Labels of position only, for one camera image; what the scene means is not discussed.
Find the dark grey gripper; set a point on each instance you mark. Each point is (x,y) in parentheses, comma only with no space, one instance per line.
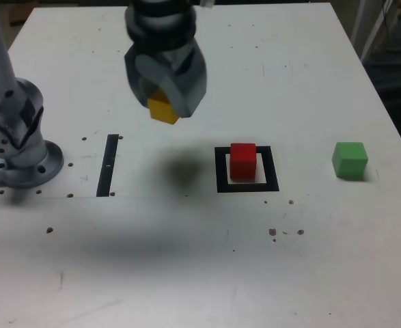
(167,54)

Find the yellow cube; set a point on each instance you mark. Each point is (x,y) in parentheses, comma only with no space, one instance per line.
(161,109)

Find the red cube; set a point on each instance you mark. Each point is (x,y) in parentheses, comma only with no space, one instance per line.
(242,162)

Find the green cube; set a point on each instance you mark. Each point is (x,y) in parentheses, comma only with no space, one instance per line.
(350,160)

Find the black tape square outline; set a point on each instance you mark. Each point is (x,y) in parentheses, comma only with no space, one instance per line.
(220,171)

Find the black tape strip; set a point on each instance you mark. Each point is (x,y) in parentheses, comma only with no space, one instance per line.
(106,164)

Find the cardboard box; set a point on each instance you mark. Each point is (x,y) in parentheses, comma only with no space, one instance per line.
(19,13)

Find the white metal frame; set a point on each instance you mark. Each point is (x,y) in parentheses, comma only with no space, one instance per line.
(364,20)

